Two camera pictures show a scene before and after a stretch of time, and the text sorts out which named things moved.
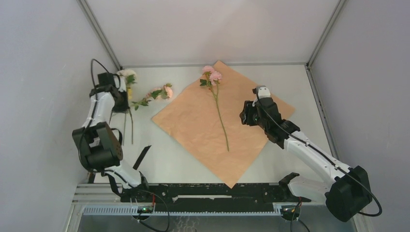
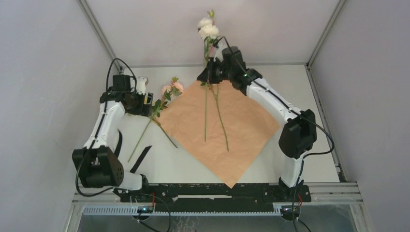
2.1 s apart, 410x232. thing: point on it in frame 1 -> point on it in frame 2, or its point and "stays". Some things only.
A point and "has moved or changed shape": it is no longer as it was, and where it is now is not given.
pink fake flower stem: [212, 79] stays
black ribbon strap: [138, 163] stays
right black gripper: [245, 115] -> [208, 75]
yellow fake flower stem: [130, 92] -> [142, 134]
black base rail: [212, 198] stays
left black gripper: [124, 108] -> [144, 110]
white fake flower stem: [129, 75] -> [208, 30]
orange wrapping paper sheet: [205, 118] stays
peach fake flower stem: [165, 92] has moved or changed shape
